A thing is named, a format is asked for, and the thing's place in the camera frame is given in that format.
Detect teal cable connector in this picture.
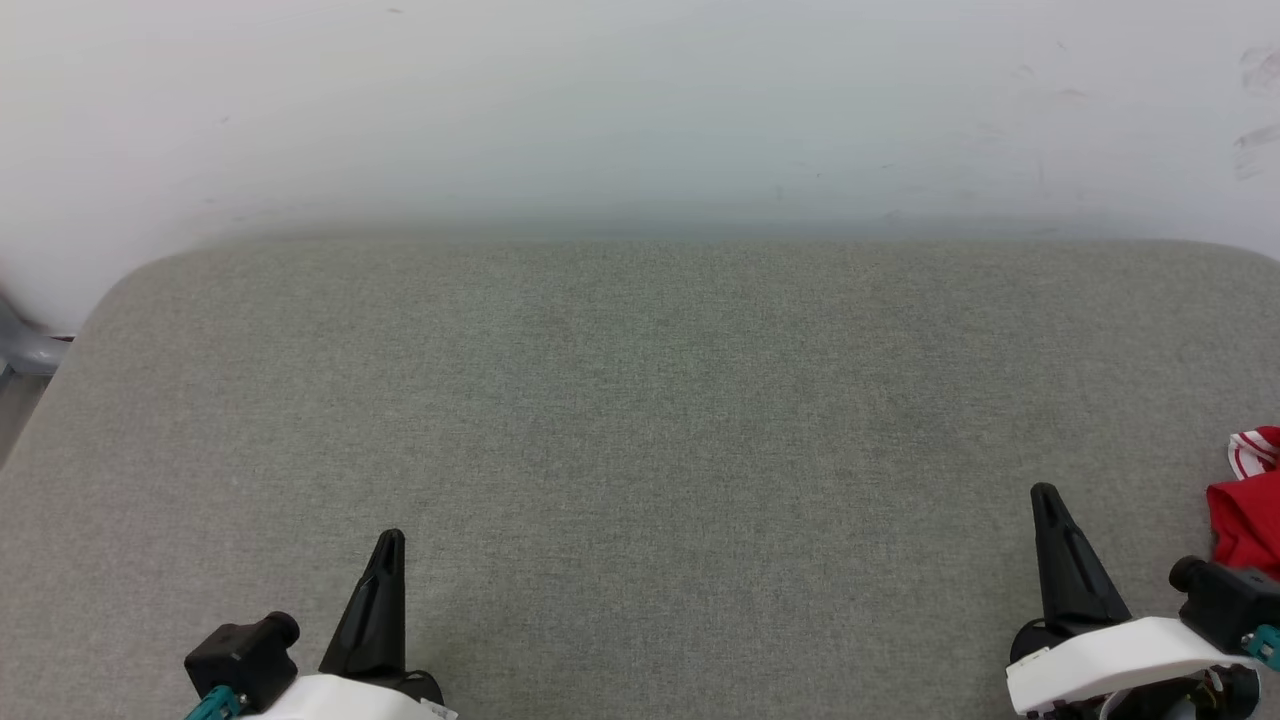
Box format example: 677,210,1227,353
183,684,247,720
1242,624,1280,673

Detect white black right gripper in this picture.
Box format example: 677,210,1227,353
1004,483,1263,720

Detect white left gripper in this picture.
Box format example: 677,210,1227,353
244,529,461,720

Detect grey plastic chair part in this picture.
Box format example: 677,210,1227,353
0,286,77,383

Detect red Bulls jersey white sleeves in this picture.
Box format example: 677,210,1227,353
1204,425,1280,583

